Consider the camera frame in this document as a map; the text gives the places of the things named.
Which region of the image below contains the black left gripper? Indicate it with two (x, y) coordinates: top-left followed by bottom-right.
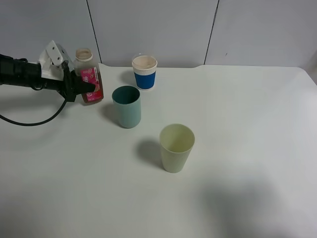
(42, 67), (96, 102)

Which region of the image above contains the clear bottle with pink label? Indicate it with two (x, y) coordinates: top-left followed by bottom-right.
(74, 48), (104, 104)

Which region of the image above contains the pale green plastic cup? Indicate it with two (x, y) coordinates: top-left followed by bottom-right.
(159, 123), (195, 173)

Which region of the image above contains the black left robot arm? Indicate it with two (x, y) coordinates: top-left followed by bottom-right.
(0, 55), (96, 102)

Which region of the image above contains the teal plastic cup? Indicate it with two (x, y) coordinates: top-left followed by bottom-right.
(112, 86), (141, 128)

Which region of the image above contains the blue sleeved paper cup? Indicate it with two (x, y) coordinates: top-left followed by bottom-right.
(132, 54), (158, 90)

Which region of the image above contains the black camera cable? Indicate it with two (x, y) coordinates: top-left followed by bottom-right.
(0, 61), (71, 126)

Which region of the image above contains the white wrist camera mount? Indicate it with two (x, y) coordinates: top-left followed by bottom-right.
(39, 40), (74, 81)

